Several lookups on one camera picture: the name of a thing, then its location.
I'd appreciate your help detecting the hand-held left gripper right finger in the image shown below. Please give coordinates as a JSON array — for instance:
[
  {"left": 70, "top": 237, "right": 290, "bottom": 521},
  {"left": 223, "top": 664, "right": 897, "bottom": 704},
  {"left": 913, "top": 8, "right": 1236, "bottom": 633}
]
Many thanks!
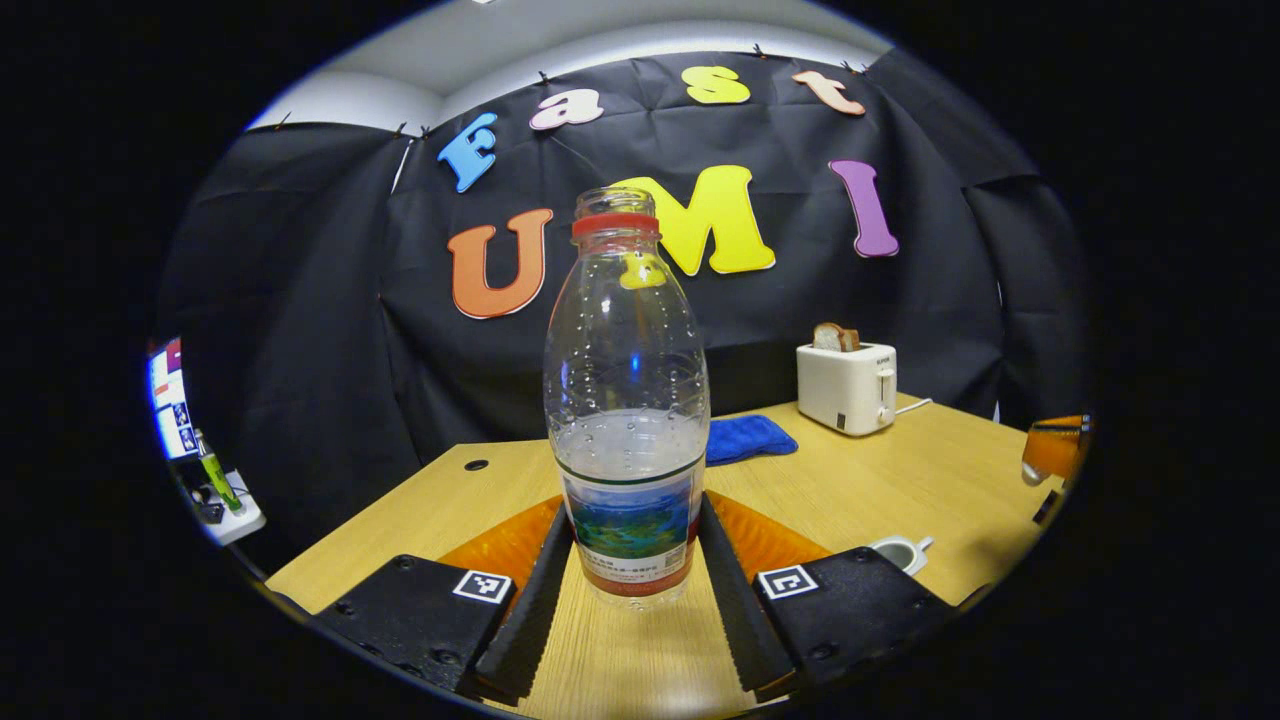
[{"left": 697, "top": 490, "right": 956, "bottom": 696}]

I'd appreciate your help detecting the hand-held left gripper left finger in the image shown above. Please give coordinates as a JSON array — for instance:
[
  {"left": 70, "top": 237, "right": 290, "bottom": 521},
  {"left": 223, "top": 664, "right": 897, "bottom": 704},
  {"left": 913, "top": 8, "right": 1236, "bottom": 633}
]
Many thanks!
[{"left": 310, "top": 495, "right": 577, "bottom": 706}]

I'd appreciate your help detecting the clear plastic water bottle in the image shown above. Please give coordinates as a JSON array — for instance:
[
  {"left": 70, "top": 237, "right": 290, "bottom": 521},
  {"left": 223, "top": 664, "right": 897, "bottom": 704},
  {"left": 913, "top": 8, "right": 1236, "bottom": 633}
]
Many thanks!
[{"left": 543, "top": 187, "right": 711, "bottom": 609}]

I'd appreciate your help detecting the white teacup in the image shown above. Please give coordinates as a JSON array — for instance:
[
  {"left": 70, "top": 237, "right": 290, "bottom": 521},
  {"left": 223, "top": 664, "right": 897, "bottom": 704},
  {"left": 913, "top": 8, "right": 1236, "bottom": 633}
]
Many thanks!
[{"left": 868, "top": 535, "right": 936, "bottom": 577}]

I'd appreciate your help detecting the green drink bottle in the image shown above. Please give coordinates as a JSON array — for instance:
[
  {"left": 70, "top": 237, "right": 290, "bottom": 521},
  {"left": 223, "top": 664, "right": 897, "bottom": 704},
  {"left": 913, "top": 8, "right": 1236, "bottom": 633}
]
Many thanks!
[{"left": 195, "top": 428, "right": 244, "bottom": 516}]

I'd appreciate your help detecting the blue towel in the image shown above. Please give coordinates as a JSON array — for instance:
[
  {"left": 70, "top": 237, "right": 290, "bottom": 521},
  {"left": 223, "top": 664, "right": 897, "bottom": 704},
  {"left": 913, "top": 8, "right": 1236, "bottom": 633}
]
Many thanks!
[{"left": 705, "top": 414, "right": 799, "bottom": 467}]

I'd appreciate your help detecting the white toaster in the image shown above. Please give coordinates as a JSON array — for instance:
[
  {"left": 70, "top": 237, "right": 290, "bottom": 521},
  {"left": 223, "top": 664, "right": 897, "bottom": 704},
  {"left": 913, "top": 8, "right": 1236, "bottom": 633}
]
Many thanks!
[{"left": 796, "top": 342, "right": 898, "bottom": 437}]

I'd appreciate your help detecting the white side table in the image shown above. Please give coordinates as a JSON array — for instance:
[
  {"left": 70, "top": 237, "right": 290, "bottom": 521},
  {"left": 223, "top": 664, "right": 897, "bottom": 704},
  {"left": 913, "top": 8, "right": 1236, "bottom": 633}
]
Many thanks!
[{"left": 175, "top": 460, "right": 268, "bottom": 546}]

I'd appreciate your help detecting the black backdrop cloth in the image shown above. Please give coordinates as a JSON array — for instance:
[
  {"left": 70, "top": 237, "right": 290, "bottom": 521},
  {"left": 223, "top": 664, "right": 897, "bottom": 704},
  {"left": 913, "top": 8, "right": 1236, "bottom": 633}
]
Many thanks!
[{"left": 155, "top": 45, "right": 1091, "bottom": 521}]

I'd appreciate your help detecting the computer monitor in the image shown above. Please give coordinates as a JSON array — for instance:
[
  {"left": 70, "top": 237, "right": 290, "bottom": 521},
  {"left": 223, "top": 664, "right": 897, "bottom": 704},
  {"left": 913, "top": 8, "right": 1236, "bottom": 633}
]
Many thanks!
[{"left": 148, "top": 338, "right": 199, "bottom": 461}]

